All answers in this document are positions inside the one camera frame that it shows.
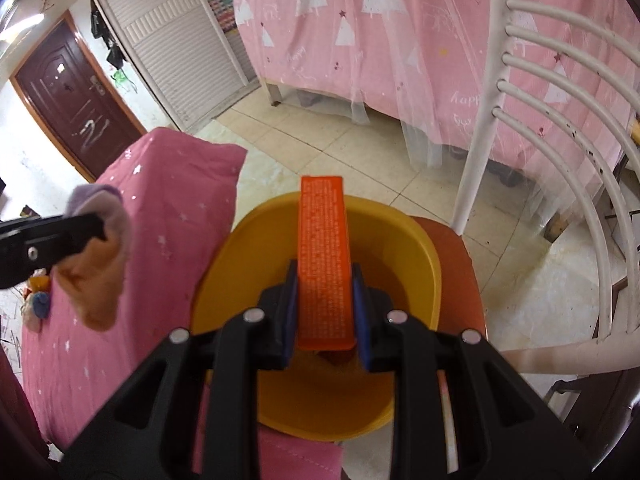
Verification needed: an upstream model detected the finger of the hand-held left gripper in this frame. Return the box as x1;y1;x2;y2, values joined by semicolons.
0;212;108;291

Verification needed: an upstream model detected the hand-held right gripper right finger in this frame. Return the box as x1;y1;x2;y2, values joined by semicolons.
350;262;586;480

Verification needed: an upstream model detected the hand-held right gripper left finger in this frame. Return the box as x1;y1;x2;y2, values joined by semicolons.
60;259;301;480

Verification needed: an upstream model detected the purple and peach sock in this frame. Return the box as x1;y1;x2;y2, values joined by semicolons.
52;184;132;332

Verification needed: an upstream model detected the orange printed carton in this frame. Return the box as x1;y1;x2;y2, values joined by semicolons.
298;176;358;351

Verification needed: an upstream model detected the yellow plastic basin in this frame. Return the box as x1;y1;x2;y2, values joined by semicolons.
191;192;442;443

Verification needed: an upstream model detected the colourful small toy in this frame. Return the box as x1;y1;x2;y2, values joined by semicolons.
20;270;53;331

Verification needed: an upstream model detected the pink star-print tablecloth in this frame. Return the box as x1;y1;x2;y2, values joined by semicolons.
20;127;346;480

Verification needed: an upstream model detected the dark brown door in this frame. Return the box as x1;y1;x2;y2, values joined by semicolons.
10;12;148;183

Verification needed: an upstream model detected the white tulle curtain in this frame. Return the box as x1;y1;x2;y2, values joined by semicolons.
295;80;446;171

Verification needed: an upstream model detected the white metal chair orange seat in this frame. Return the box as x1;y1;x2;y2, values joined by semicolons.
410;0;640;411

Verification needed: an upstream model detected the black hanging bag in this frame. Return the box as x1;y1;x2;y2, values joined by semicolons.
89;0;123;68

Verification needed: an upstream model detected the white louvered wardrobe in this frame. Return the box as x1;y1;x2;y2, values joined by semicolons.
85;0;261;133

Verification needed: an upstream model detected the pink tree-pattern bed cover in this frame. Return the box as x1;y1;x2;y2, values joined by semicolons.
227;0;640;221

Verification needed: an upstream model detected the colourful wall poster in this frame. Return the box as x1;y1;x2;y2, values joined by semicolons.
197;0;236;33

